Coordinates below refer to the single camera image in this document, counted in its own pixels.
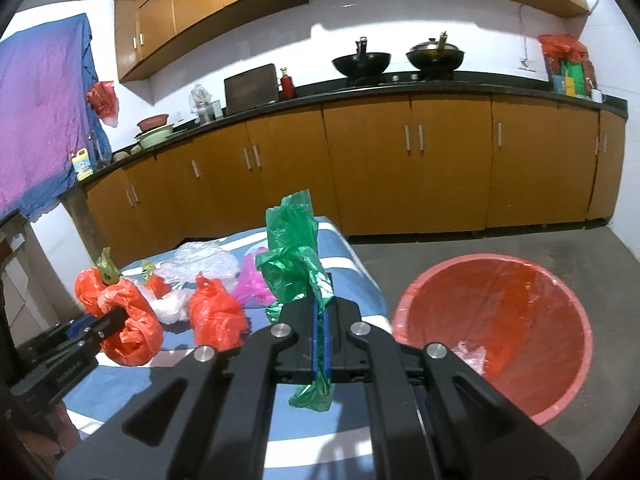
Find colourful boxes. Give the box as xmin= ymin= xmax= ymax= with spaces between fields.
xmin=550 ymin=57 xmax=591 ymax=96

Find metal faucet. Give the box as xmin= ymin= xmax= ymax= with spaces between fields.
xmin=87 ymin=130 xmax=108 ymax=168

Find dark cutting board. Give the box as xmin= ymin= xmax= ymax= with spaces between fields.
xmin=223 ymin=63 xmax=280 ymax=117

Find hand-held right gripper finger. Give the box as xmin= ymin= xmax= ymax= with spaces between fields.
xmin=54 ymin=297 xmax=323 ymax=480
xmin=322 ymin=296 xmax=583 ymax=480

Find green plastic bag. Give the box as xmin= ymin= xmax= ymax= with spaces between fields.
xmin=256 ymin=189 xmax=335 ymax=413

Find black gas stove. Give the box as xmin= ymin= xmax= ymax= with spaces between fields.
xmin=345 ymin=71 xmax=456 ymax=86

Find clear glass jar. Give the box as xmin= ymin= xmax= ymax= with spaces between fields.
xmin=189 ymin=84 xmax=223 ymax=125

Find black wok with lid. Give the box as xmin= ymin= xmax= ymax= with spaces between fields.
xmin=406 ymin=31 xmax=463 ymax=73

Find crumpled clear plastic film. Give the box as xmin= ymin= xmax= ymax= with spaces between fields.
xmin=452 ymin=340 xmax=488 ymax=376

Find white wall cable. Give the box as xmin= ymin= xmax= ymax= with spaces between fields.
xmin=516 ymin=2 xmax=538 ymax=72

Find blue purple hanging cloth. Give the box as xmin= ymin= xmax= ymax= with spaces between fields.
xmin=0 ymin=12 xmax=113 ymax=221

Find pink plastic bag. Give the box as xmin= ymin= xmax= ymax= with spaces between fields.
xmin=232 ymin=246 xmax=281 ymax=308

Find black open wok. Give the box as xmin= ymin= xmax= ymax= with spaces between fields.
xmin=332 ymin=36 xmax=392 ymax=78

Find blue white striped tablecloth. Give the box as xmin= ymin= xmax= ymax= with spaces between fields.
xmin=62 ymin=216 xmax=393 ymax=480

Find long brown wall cabinet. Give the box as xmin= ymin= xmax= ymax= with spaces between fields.
xmin=114 ymin=0 xmax=308 ymax=82

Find clear bubble wrap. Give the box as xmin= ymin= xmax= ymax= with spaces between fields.
xmin=159 ymin=241 xmax=238 ymax=293

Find red basin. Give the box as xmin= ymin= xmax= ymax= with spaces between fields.
xmin=136 ymin=114 xmax=171 ymax=133

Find small red plastic bag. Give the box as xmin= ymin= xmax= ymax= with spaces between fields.
xmin=145 ymin=274 xmax=173 ymax=298

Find large red plastic bag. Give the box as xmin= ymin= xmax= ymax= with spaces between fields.
xmin=75 ymin=266 xmax=163 ymax=367

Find brown lower kitchen cabinet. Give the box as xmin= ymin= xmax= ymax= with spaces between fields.
xmin=80 ymin=72 xmax=628 ymax=261

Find white plastic bag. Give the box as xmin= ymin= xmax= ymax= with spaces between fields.
xmin=150 ymin=290 xmax=193 ymax=325

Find red plastic basket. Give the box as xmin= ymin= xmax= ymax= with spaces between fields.
xmin=391 ymin=255 xmax=593 ymax=423

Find yellow detergent bottle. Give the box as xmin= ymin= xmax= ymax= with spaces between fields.
xmin=71 ymin=148 xmax=94 ymax=182

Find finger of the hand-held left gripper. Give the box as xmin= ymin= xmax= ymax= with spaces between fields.
xmin=62 ymin=306 xmax=128 ymax=337
xmin=47 ymin=329 xmax=116 ymax=361

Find green basin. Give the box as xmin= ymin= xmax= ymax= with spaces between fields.
xmin=134 ymin=124 xmax=176 ymax=150

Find red hanging plastic bag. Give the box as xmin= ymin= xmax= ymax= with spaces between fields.
xmin=86 ymin=81 xmax=121 ymax=127

